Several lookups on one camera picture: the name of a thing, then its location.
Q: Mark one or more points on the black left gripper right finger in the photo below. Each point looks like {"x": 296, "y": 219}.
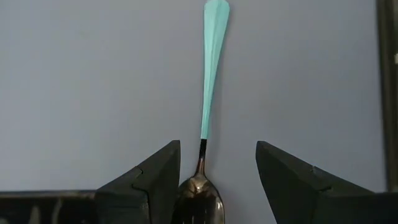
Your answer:
{"x": 295, "y": 186}

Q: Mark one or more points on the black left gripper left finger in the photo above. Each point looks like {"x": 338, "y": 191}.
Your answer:
{"x": 149, "y": 193}

